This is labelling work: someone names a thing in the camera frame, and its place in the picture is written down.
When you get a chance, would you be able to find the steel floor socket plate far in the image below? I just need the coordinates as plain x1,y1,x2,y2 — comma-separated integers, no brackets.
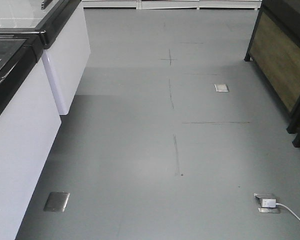
214,83,230,93

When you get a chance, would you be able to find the steel floor socket plate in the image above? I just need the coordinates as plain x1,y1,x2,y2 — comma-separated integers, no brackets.
214,83,230,93
43,192,70,213

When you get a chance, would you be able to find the far white chest freezer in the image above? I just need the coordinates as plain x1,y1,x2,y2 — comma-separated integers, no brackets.
0,0,91,116

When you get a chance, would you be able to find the white chest freezer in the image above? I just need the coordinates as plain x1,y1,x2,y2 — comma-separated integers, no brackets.
0,34,61,240
0,0,91,116

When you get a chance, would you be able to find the steel floor socket plate left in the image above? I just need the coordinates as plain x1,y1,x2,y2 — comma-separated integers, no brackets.
43,192,70,213

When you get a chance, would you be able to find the near white chest freezer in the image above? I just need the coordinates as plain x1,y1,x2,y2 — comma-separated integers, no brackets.
0,34,61,240

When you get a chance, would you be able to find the white store shelving unit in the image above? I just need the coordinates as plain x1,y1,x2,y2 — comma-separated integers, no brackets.
82,0,262,10

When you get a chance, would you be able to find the white power adapter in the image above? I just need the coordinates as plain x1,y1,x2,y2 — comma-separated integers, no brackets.
260,198,277,208

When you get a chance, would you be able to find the open floor socket box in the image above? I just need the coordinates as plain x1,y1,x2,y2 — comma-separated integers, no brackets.
253,193,281,214

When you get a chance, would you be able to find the wooden display counter black frame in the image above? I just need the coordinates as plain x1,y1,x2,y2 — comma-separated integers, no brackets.
244,0,300,148

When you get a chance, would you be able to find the white power cable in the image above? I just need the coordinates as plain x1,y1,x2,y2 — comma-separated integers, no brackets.
275,202,300,234

